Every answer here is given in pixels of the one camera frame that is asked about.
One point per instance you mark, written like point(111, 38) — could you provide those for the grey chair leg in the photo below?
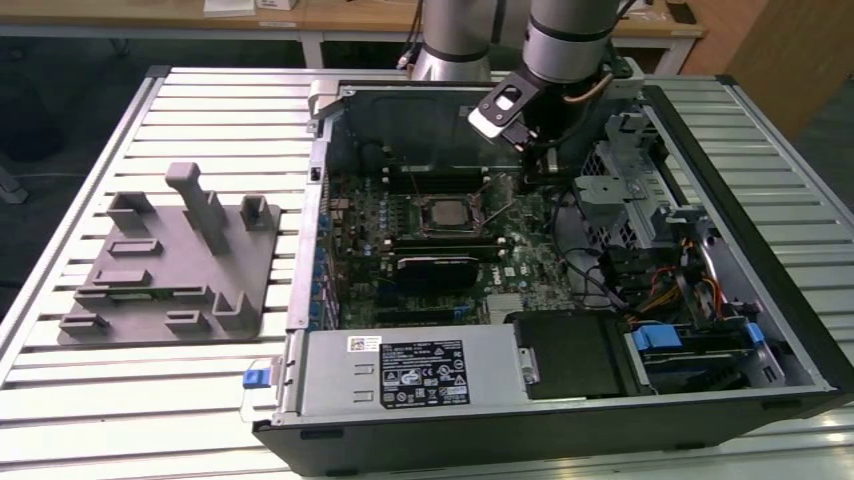
point(12, 192)

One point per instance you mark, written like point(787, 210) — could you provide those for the blue case latch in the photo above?
point(256, 378)

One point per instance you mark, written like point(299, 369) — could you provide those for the silver drive cage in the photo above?
point(614, 195)

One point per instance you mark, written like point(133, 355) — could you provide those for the small black device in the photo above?
point(682, 12)

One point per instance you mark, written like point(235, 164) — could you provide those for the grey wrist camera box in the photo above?
point(626, 80)

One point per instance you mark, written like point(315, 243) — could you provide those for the green motherboard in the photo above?
point(540, 225)

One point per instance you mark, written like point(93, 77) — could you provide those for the black RAM slot bank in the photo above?
point(440, 246)
point(434, 176)

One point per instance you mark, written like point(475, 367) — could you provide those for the grey parts rack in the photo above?
point(173, 272)

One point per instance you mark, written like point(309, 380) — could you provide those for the hard disk in blue carrier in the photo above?
point(656, 337)

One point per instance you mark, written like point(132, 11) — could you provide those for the black PC case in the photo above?
point(467, 440)

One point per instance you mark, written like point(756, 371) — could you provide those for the wooden cabinet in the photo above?
point(787, 50)

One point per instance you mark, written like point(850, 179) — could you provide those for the black plastic shroud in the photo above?
point(574, 355)

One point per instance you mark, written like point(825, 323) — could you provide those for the silver chipset heatsink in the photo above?
point(506, 306)

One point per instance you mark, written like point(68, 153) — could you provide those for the white paper sheet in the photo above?
point(229, 6)

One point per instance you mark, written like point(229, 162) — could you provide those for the green RAM stick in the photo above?
point(136, 296)

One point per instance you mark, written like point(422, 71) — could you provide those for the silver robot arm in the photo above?
point(567, 40)

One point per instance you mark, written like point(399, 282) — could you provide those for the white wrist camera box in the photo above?
point(487, 122)

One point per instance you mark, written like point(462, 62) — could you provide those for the silver power supply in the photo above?
point(333, 375)

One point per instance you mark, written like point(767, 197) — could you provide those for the silver CPU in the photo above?
point(447, 212)

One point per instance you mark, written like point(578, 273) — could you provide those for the small white box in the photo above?
point(276, 4)

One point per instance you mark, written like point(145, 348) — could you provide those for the black graphics card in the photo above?
point(436, 275)

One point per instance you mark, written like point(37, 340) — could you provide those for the CPU socket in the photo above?
point(446, 230)

